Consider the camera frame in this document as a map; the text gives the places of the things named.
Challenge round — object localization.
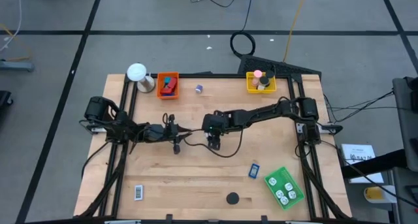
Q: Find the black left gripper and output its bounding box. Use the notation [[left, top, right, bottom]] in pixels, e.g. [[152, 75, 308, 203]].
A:
[[143, 114, 193, 155]]

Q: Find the pink hourglass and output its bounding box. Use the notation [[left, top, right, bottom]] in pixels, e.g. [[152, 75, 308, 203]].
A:
[[251, 69, 264, 88]]

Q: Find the yellow plastic basket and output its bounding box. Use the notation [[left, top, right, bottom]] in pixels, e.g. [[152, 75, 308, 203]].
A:
[[246, 71, 278, 95]]

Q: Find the orange plastic basket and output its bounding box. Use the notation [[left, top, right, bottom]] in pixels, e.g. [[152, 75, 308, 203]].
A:
[[157, 71, 180, 100]]

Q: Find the white digital clock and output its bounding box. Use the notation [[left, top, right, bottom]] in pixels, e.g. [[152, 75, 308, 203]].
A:
[[133, 184, 144, 202]]

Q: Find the black perforated panel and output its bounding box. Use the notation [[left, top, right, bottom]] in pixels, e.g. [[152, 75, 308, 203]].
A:
[[237, 54, 323, 77]]

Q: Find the white flood light bulb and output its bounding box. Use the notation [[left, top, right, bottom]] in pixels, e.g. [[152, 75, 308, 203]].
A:
[[126, 63, 156, 94]]

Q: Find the green plastic basket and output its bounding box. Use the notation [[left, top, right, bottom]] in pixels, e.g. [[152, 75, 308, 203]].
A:
[[263, 166, 306, 212]]

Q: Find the white paper label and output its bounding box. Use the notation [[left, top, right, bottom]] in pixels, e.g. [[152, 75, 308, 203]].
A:
[[340, 143, 386, 185]]

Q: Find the black flat bar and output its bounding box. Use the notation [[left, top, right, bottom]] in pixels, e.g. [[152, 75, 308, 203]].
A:
[[341, 148, 409, 180]]

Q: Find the white roll yellow label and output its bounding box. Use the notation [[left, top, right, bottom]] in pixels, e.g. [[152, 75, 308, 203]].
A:
[[363, 185, 398, 204]]

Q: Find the grey floor stand foot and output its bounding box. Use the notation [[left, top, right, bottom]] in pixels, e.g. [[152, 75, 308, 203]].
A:
[[0, 59, 35, 73]]

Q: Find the black wheeled base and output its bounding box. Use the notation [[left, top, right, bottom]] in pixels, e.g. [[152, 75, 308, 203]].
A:
[[0, 90, 14, 116]]

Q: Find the grey metal cabinet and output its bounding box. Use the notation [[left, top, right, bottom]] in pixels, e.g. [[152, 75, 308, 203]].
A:
[[391, 76, 418, 163], [390, 167, 418, 224]]

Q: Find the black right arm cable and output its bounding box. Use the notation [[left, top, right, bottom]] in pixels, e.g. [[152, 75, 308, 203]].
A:
[[182, 128, 245, 159]]

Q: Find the black aluminium table frame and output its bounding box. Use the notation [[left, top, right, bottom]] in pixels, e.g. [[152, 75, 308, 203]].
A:
[[74, 72, 352, 224]]

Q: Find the black coiled power cable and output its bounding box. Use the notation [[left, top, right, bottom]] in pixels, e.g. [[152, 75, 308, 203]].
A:
[[229, 0, 256, 58]]

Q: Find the thick yellow cable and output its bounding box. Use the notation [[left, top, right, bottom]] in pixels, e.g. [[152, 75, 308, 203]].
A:
[[282, 0, 308, 63]]

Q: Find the orange floor cable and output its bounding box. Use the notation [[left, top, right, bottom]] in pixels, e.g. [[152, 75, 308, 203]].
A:
[[0, 23, 33, 62]]

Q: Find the white floor cable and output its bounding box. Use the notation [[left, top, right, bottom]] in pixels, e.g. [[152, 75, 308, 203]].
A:
[[0, 0, 23, 54]]

